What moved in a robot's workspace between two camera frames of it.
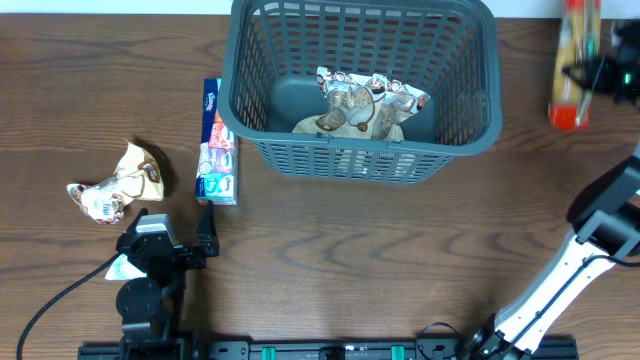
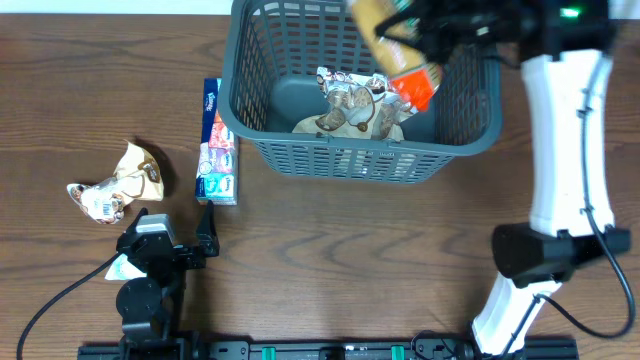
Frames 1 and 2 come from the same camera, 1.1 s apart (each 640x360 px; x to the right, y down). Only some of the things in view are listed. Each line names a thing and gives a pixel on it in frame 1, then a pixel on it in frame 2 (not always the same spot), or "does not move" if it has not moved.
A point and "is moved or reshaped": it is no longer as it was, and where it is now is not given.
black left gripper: (207, 241) does not move
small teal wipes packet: (122, 269) does not move
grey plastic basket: (269, 83) does not move
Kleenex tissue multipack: (218, 166) does not move
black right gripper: (605, 80) → (417, 20)
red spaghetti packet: (578, 40) is moved or reshaped
